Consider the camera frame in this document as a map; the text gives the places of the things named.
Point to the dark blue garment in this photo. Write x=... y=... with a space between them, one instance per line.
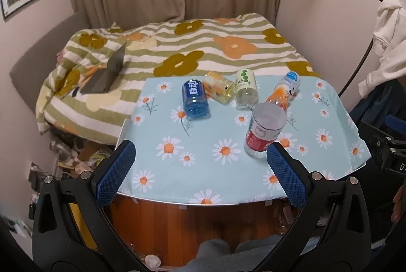
x=377 y=100

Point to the green dotted clear bottle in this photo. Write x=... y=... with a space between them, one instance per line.
x=245 y=84

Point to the person's right hand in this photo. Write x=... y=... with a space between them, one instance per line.
x=399 y=203

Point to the small clear round object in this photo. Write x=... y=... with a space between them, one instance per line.
x=152 y=260

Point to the floral striped blanket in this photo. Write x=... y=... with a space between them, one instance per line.
x=203 y=46

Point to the pink cloth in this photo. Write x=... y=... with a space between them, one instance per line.
x=60 y=56

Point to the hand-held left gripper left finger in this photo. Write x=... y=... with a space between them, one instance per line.
x=115 y=173

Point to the grey bed headboard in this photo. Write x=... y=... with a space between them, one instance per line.
x=38 y=56

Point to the floor clutter pile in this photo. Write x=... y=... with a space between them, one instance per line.
x=73 y=154

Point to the yellow orange plastic bottle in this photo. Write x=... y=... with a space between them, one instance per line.
x=219 y=86

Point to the blue label plastic bottle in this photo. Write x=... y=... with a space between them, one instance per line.
x=193 y=94

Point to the grey fuzzy cloth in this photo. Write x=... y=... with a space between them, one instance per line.
x=215 y=254

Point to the grey laptop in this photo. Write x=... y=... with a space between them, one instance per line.
x=101 y=78

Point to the daisy print tablecloth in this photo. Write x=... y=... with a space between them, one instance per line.
x=206 y=170

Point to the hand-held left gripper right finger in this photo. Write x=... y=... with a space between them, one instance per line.
x=287 y=178

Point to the red label clear bottle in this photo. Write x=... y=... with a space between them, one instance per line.
x=260 y=135

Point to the orange bottle with blue cap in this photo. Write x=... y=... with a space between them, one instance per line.
x=284 y=89

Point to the white hooded sweater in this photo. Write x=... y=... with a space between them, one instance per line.
x=390 y=37

